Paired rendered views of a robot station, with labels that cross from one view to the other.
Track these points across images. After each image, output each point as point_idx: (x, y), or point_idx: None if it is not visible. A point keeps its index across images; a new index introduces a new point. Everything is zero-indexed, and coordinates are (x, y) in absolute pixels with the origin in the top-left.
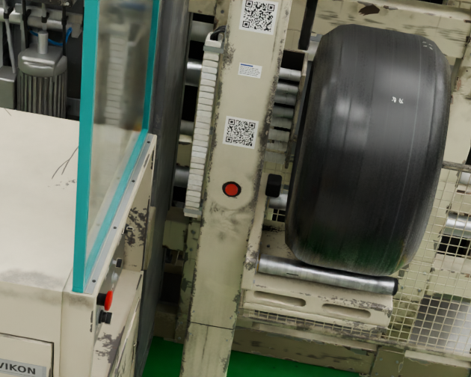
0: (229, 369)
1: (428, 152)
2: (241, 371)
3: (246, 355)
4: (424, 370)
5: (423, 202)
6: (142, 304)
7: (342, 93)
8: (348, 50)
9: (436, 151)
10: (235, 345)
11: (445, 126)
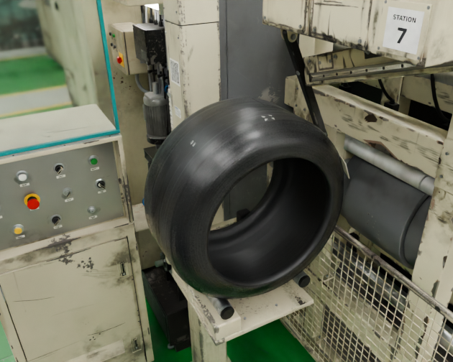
0: (290, 355)
1: (185, 189)
2: (295, 361)
3: (309, 356)
4: None
5: (177, 230)
6: None
7: (175, 130)
8: (209, 105)
9: (194, 192)
10: None
11: (213, 176)
